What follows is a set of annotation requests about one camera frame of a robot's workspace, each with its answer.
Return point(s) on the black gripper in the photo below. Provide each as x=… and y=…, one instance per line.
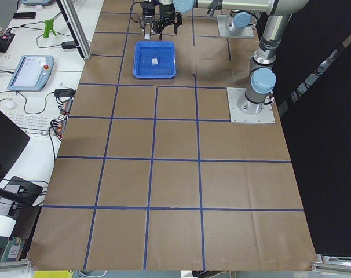
x=147, y=19
x=165, y=13

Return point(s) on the blue plastic tray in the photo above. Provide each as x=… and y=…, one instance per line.
x=145, y=51

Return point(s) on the black power adapter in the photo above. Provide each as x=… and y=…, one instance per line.
x=68, y=45

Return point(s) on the black smartphone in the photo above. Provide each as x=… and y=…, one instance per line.
x=24, y=15

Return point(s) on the teach pendant tablet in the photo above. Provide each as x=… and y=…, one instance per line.
x=31, y=73

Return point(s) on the white keyboard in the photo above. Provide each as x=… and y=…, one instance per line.
x=35, y=125

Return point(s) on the white computer mouse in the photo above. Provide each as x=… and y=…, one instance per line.
x=11, y=105

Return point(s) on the black monitor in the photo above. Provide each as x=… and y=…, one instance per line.
x=12, y=143

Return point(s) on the aluminium frame post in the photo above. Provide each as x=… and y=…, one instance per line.
x=70, y=16

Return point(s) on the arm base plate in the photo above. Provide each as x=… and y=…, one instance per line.
x=227, y=28
x=242, y=111

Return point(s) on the green handled reacher grabber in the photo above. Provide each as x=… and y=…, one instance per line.
x=49, y=28

